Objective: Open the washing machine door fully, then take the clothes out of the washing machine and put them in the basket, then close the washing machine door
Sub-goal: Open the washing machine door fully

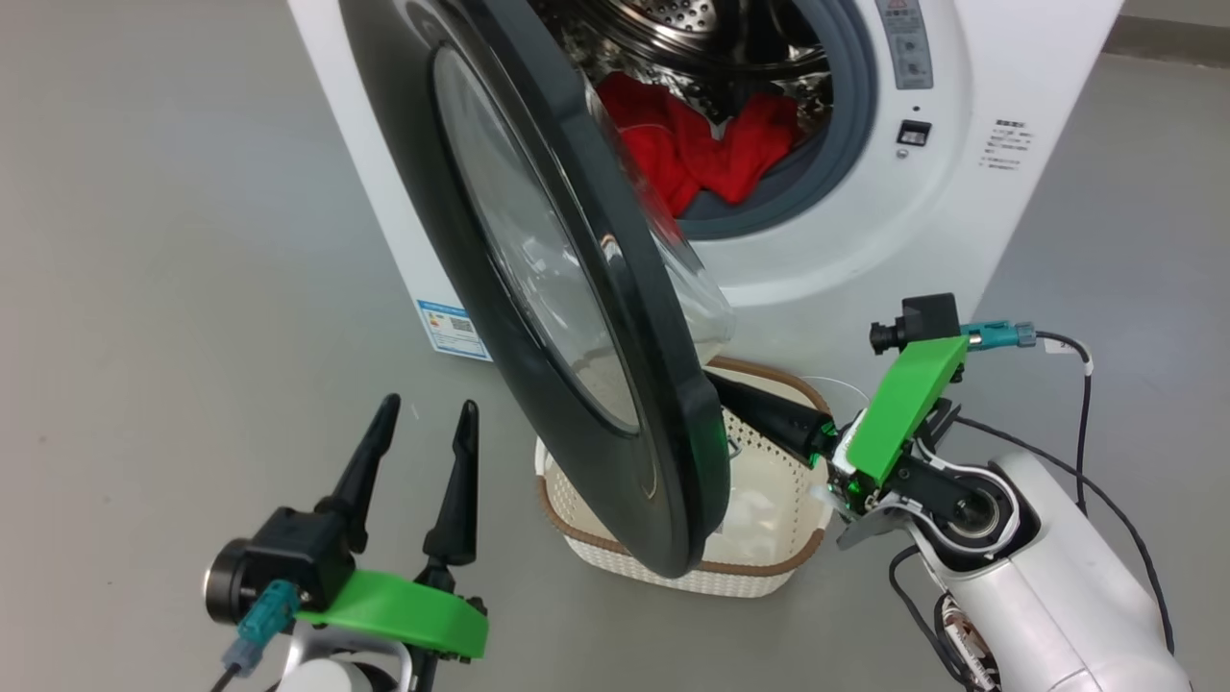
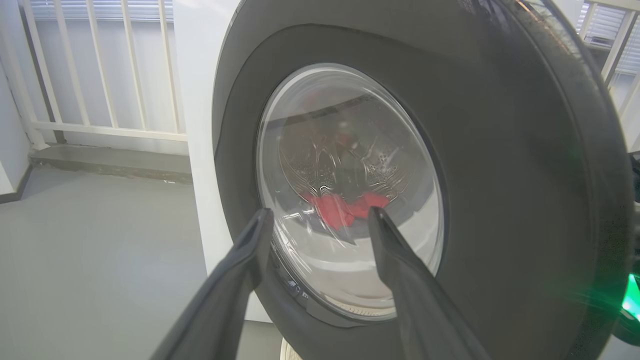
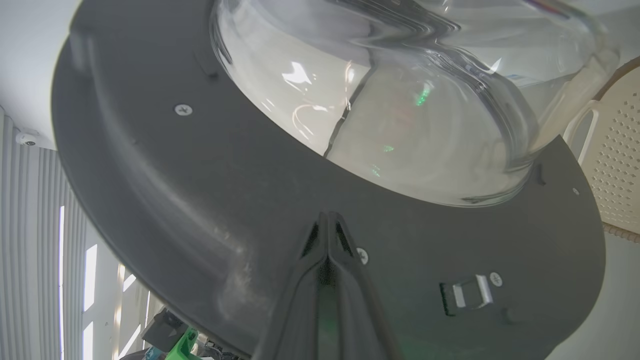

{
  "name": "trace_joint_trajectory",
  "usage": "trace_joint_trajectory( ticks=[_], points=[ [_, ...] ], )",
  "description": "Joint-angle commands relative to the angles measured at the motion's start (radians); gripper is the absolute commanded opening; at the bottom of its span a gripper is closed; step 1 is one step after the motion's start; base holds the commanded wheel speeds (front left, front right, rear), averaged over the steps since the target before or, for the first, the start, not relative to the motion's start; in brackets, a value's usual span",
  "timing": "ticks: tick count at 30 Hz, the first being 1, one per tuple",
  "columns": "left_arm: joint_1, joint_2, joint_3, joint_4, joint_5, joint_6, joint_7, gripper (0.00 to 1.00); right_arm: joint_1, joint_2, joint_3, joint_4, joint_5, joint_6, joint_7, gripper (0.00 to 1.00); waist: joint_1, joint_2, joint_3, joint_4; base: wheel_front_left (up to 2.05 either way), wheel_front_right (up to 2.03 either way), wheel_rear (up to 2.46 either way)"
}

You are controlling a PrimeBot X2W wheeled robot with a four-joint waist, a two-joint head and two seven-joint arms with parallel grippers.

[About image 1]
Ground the black round washing machine door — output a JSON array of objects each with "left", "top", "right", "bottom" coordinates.
[{"left": 338, "top": 0, "right": 737, "bottom": 580}]

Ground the grey rubber door gasket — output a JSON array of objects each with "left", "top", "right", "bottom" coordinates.
[{"left": 676, "top": 0, "right": 880, "bottom": 241}]

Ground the cream perforated laundry basket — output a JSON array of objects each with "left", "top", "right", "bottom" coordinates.
[{"left": 535, "top": 356, "right": 835, "bottom": 599}]

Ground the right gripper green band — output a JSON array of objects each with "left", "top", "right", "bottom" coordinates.
[{"left": 704, "top": 335, "right": 969, "bottom": 551}]

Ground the camera cable teal plug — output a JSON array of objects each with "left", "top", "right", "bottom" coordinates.
[
  {"left": 961, "top": 320, "right": 1096, "bottom": 516},
  {"left": 209, "top": 580, "right": 301, "bottom": 692}
]

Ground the grey warning sticker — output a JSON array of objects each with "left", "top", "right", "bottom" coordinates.
[{"left": 874, "top": 0, "right": 935, "bottom": 91}]

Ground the stainless steel washer drum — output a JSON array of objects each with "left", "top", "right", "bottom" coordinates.
[{"left": 529, "top": 0, "right": 833, "bottom": 145}]

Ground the red cloth garment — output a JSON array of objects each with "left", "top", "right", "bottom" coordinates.
[{"left": 596, "top": 72, "right": 801, "bottom": 218}]

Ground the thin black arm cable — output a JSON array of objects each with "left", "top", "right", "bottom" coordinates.
[{"left": 947, "top": 413, "right": 1176, "bottom": 656}]

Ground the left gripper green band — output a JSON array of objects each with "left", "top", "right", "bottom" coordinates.
[{"left": 279, "top": 393, "right": 490, "bottom": 692}]

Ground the white front-load washing machine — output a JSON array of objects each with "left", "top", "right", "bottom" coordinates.
[{"left": 286, "top": 0, "right": 1125, "bottom": 405}]

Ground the printed text notice label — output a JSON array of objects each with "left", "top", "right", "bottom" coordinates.
[{"left": 979, "top": 118, "right": 1035, "bottom": 172}]

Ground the left camera cable teal plug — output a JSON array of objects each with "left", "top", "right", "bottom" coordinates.
[{"left": 209, "top": 580, "right": 301, "bottom": 692}]

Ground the right camera cable teal plug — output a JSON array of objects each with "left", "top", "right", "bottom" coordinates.
[{"left": 961, "top": 320, "right": 1096, "bottom": 516}]

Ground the blue energy label sticker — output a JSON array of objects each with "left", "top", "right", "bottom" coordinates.
[{"left": 415, "top": 298, "right": 494, "bottom": 362}]

